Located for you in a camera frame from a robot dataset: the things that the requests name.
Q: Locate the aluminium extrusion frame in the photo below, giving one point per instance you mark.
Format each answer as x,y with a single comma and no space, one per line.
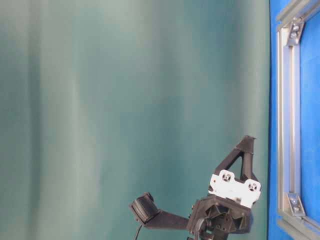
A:
288,119

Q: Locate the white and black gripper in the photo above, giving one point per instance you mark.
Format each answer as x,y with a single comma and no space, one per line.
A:
228,207

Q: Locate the metal corner bracket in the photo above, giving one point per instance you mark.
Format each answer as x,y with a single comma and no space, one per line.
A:
295,204
295,31

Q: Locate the upper metal corner bracket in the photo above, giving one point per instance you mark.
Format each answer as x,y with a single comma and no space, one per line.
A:
295,31

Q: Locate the lower metal corner bracket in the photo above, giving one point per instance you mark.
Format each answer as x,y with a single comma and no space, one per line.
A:
295,204

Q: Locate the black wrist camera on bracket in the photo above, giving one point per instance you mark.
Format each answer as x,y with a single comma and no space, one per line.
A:
146,212

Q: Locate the blue backdrop board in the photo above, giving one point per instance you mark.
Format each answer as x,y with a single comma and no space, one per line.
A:
309,121

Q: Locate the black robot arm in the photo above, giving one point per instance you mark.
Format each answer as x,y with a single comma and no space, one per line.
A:
210,235

